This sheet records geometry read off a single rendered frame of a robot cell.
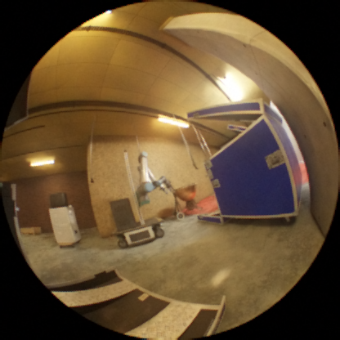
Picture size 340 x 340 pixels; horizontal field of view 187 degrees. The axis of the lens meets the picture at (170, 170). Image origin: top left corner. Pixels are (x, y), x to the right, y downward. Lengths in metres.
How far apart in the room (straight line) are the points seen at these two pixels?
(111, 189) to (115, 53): 3.34
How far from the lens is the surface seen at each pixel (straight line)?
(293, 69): 0.66
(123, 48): 2.57
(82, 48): 2.69
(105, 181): 3.20
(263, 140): 0.91
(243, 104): 1.01
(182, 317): 0.71
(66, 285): 1.20
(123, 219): 1.82
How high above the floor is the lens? 0.68
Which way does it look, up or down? 14 degrees up
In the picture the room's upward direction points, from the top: 18 degrees counter-clockwise
